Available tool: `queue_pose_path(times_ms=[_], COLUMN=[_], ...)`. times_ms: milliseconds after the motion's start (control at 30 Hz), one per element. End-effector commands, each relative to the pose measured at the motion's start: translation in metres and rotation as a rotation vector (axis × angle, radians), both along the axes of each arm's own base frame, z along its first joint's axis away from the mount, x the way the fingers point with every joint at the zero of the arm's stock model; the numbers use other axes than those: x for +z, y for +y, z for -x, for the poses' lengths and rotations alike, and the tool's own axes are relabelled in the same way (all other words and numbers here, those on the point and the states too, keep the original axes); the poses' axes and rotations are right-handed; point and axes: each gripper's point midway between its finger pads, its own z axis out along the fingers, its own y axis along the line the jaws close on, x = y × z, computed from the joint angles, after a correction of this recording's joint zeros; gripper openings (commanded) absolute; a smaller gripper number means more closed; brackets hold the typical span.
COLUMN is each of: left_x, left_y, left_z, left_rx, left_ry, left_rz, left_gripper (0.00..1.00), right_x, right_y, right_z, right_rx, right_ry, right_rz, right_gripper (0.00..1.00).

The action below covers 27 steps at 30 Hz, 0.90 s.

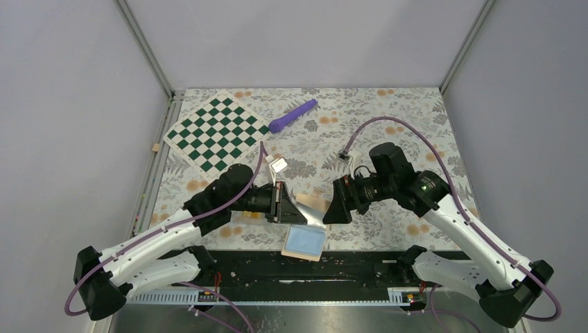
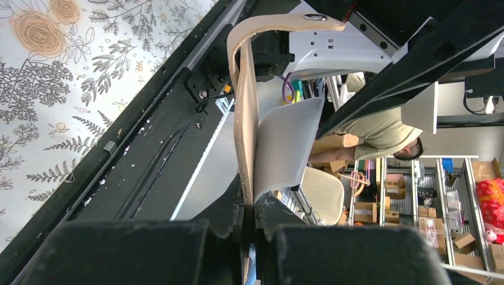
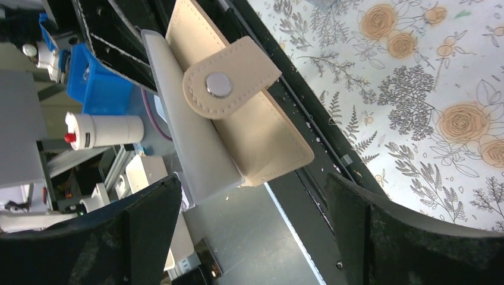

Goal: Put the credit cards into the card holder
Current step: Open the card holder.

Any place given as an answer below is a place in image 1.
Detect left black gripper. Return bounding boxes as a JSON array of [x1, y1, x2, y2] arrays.
[[231, 181, 308, 225]]

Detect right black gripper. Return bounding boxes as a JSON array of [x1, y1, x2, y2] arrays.
[[322, 169, 397, 225]]

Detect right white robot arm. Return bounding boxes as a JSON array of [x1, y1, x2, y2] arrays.
[[322, 142, 554, 328]]

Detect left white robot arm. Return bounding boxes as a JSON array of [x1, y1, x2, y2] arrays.
[[73, 164, 307, 321]]

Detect yellow credit card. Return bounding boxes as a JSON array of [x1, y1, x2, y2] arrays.
[[243, 212, 259, 219]]

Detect floral tablecloth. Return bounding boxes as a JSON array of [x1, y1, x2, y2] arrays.
[[149, 87, 492, 253]]

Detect green white chessboard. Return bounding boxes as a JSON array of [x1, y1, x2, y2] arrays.
[[164, 90, 269, 182]]

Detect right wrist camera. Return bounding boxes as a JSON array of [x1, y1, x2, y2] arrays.
[[337, 149, 362, 177]]

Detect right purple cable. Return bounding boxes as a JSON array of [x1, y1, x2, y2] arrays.
[[344, 116, 562, 333]]

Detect purple cable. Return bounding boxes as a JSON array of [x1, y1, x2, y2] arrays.
[[344, 116, 562, 333], [64, 141, 270, 333]]

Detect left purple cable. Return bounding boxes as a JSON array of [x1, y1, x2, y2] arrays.
[[64, 141, 270, 333]]

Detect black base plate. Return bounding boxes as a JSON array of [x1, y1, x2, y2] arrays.
[[190, 250, 434, 296]]

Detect purple cylindrical handle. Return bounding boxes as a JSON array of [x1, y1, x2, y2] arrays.
[[268, 99, 318, 134]]

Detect white slotted cable duct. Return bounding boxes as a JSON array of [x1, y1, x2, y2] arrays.
[[127, 287, 427, 307]]

